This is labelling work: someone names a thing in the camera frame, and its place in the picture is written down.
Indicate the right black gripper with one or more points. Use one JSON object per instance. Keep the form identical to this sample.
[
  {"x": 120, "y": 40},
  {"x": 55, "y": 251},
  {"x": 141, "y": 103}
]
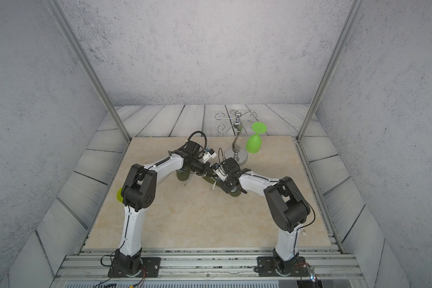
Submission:
[{"x": 222, "y": 185}]

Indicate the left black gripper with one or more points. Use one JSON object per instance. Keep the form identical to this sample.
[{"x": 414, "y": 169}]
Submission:
[{"x": 207, "y": 169}]

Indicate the olive green shoe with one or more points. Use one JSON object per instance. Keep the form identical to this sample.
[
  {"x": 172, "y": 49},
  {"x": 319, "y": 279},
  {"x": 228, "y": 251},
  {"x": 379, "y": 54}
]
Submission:
[
  {"x": 183, "y": 175},
  {"x": 228, "y": 186}
]

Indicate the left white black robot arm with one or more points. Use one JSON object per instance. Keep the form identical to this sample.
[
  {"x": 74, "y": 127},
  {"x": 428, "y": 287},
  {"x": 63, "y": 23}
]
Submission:
[{"x": 139, "y": 192}]

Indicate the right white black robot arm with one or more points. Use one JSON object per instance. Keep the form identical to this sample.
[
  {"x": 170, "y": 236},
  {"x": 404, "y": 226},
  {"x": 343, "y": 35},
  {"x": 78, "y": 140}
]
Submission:
[{"x": 288, "y": 207}]

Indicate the silver metal glass stand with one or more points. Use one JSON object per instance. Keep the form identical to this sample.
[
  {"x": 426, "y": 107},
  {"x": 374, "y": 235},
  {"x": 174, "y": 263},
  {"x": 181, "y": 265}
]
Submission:
[{"x": 237, "y": 119}]

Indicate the hanging green plastic wine glass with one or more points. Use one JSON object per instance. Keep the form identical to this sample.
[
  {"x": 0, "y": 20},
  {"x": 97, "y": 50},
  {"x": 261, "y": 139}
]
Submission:
[{"x": 254, "y": 142}]

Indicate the green plastic glass on table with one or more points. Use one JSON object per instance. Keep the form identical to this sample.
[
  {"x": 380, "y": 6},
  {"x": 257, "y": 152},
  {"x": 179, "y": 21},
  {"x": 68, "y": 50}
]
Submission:
[{"x": 119, "y": 196}]

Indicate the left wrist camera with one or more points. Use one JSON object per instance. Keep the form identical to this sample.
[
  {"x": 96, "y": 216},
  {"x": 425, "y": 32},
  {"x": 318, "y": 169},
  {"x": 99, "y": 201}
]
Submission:
[{"x": 209, "y": 154}]

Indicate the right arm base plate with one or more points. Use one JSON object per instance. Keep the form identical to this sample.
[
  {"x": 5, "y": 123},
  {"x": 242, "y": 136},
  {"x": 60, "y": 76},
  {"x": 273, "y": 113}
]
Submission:
[{"x": 275, "y": 266}]

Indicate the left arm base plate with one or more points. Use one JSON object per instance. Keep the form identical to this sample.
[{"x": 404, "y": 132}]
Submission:
[{"x": 144, "y": 267}]

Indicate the aluminium rail base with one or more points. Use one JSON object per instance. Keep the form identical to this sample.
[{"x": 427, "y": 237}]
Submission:
[{"x": 219, "y": 267}]

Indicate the left aluminium frame post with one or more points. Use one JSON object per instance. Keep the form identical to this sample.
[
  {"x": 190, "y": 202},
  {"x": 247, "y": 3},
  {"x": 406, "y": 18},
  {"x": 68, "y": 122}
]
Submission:
[{"x": 68, "y": 33}]

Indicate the aluminium frame post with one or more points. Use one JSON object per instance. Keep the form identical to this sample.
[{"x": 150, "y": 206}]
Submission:
[
  {"x": 68, "y": 33},
  {"x": 342, "y": 39}
]

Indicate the right aluminium frame post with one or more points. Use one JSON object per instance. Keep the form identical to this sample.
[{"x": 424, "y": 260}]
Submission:
[{"x": 342, "y": 39}]

